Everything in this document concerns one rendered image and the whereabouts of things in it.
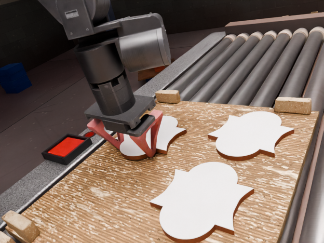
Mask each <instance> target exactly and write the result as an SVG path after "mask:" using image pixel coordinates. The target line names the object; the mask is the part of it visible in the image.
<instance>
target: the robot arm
mask: <svg viewBox="0 0 324 243"><path fill-rule="evenodd" d="M38 1H39V2H40V3H41V4H42V5H43V6H44V7H45V8H46V9H47V10H48V11H49V13H50V14H51V15H52V16H53V17H54V18H55V19H56V20H57V21H58V22H59V23H61V24H62V25H63V27H64V30H65V32H66V35H67V38H68V40H72V39H76V38H78V41H79V44H78V45H76V46H75V47H74V49H73V51H74V53H75V55H76V57H77V59H78V62H79V64H80V66H81V68H82V70H83V72H84V75H85V77H86V79H87V81H88V84H89V86H90V88H91V90H92V92H93V95H94V97H95V99H96V102H95V103H94V104H93V105H92V106H90V107H89V108H88V109H87V110H86V111H85V112H84V114H85V116H86V118H87V119H90V118H94V119H93V120H92V121H91V122H89V123H88V124H87V127H88V129H90V130H91V131H93V132H94V133H96V134H98V135H99V136H101V137H102V138H104V139H105V140H107V141H108V142H109V143H111V144H112V145H113V146H115V147H116V148H118V149H120V145H121V143H122V142H123V141H124V135H123V134H126V135H129V137H130V138H131V139H132V140H133V141H134V142H135V143H136V144H137V145H138V146H139V147H140V148H141V149H142V150H143V151H144V152H145V153H146V154H147V155H148V156H149V157H150V158H152V157H153V155H154V154H155V153H156V145H157V136H158V132H159V128H160V125H161V122H162V117H163V113H162V111H160V110H153V111H152V112H151V113H150V114H149V115H148V114H145V115H144V116H143V117H142V118H141V119H140V117H141V116H142V115H143V113H144V112H145V111H146V110H148V111H151V110H152V109H153V108H154V107H155V106H156V103H155V100H154V97H151V96H142V95H134V94H133V91H132V88H131V86H130V83H129V80H128V77H127V74H126V72H125V69H124V66H125V67H126V68H127V70H128V71H129V72H136V71H141V70H145V69H150V68H156V67H161V66H165V65H170V64H171V54H170V48H169V47H170V46H169V43H168V38H167V34H166V30H165V27H164V24H163V20H162V17H161V16H160V15H159V14H158V13H149V14H145V15H139V16H133V17H130V16H128V17H126V18H122V19H118V20H114V21H109V19H108V15H107V14H108V11H109V0H38ZM113 28H116V29H114V30H110V31H106V32H102V33H98V32H101V31H105V30H109V29H113ZM96 33H98V34H96ZM104 127H105V129H106V130H109V131H113V132H117V137H118V141H117V140H116V139H115V138H113V137H112V136H111V135H110V134H109V133H107V132H106V131H105V130H104ZM149 129H150V146H151V147H149V146H148V144H147V141H146V135H147V132H148V130H149Z"/></svg>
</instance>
